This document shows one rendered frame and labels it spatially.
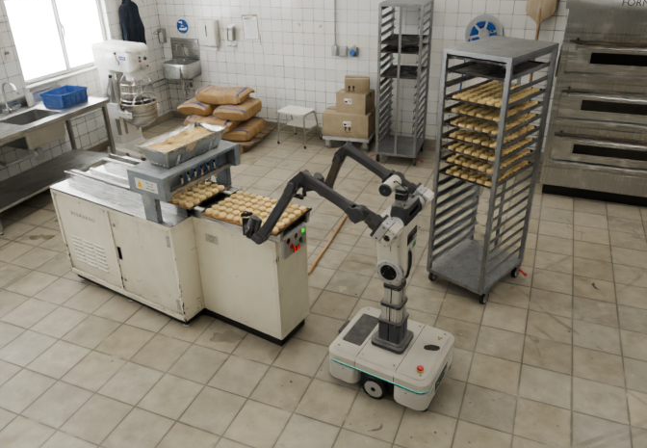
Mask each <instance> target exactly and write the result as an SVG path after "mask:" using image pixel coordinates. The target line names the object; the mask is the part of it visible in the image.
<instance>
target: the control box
mask: <svg viewBox="0 0 647 448"><path fill-rule="evenodd" d="M303 228H304V232H303V233H302V232H301V231H302V229H303ZM296 233H297V234H298V237H297V238H295V234H296ZM300 237H302V238H303V240H302V242H300V241H299V238H300ZM288 239H290V243H289V244H287V241H288ZM292 244H293V245H294V248H293V249H291V245H292ZM304 244H306V224H304V223H301V224H300V225H298V226H297V227H296V228H294V229H293V230H291V231H290V232H289V233H287V234H286V235H285V236H283V241H282V242H281V243H280V246H281V258H283V259H286V258H288V257H289V256H290V255H291V254H293V253H294V252H295V251H297V250H298V247H299V248H300V247H302V246H303V245H304Z"/></svg>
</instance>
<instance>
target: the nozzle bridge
mask: <svg viewBox="0 0 647 448"><path fill-rule="evenodd" d="M217 156H219V160H220V162H219V160H218V157H217ZM211 159H212V160H214V159H215V162H216V164H217V166H216V169H215V170H214V169H213V168H211V167H212V161H211ZM207 162H208V163H209V166H210V168H211V169H210V172H207V170H206V166H205V163H207ZM218 163H219V164H218ZM198 165H199V167H198ZM239 165H241V162H240V151H239V144H237V143H232V142H228V141H224V140H220V142H219V144H218V146H217V147H215V148H213V149H211V150H208V151H206V152H204V153H202V154H200V155H197V156H195V157H194V158H192V159H190V160H187V161H185V162H183V163H181V164H178V165H176V166H174V167H172V168H170V169H165V168H162V167H158V166H154V165H151V164H150V163H149V162H148V160H146V161H144V162H141V163H139V164H137V165H135V166H133V167H130V168H128V169H126V171H127V176H128V181H129V186H130V191H131V192H134V193H137V194H140V195H142V202H143V208H144V213H145V217H146V219H147V220H149V221H152V222H154V223H157V224H159V223H161V222H162V221H163V216H162V210H161V204H160V200H161V201H164V202H168V201H169V200H171V197H172V196H174V195H176V194H178V193H180V192H182V191H184V190H186V189H188V188H190V187H192V186H193V185H195V184H197V183H199V182H201V181H203V180H205V179H207V178H208V177H210V176H212V175H214V174H216V173H217V174H218V176H217V178H216V181H217V182H218V183H221V184H224V185H228V186H229V185H231V184H232V182H231V173H230V167H231V166H236V167H237V166H239ZM200 166H202V168H203V170H204V174H203V175H201V174H200V173H199V168H200ZM192 169H193V170H194V169H195V170H196V173H199V175H198V176H197V178H194V177H192V176H193V171H192ZM205 170H206V171H205ZM187 171H188V172H189V174H190V177H192V178H191V181H190V182H188V179H187V180H186V181H184V185H181V183H180V175H182V177H183V179H184V180H185V179H186V174H185V172H186V173H187Z"/></svg>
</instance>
